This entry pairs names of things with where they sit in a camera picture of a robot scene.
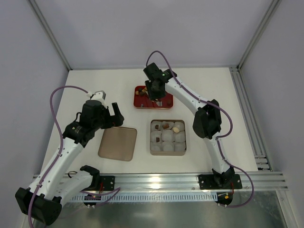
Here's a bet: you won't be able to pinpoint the metal tongs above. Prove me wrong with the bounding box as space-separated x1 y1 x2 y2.
147 95 162 108

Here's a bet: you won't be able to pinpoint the brown cube chocolate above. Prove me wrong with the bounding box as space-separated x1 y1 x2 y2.
162 123 170 130

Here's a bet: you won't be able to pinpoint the tan round chocolate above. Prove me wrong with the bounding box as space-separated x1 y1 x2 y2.
172 127 180 133

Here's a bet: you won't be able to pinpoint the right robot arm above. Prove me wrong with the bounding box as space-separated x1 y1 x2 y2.
143 63 229 187

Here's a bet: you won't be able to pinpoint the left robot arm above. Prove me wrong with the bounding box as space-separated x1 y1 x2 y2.
15 100 124 226

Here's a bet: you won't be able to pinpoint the red tray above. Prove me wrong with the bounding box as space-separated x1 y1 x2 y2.
133 85 173 109

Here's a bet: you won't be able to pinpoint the gold tin lid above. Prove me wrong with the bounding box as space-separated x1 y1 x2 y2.
98 127 137 162

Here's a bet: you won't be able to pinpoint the gold tin box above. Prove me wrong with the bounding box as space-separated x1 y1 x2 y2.
149 119 187 156

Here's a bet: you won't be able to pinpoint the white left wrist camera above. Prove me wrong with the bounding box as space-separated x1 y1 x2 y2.
87 90 107 107

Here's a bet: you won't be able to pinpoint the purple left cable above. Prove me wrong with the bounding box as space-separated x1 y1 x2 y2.
26 85 91 228

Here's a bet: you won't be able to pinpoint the purple cable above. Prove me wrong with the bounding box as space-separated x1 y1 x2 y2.
145 50 256 209
26 85 91 228

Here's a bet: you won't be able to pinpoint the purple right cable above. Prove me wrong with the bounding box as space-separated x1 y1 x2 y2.
145 50 256 209

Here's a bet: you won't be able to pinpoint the aluminium rail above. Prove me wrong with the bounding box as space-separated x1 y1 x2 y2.
30 172 289 202

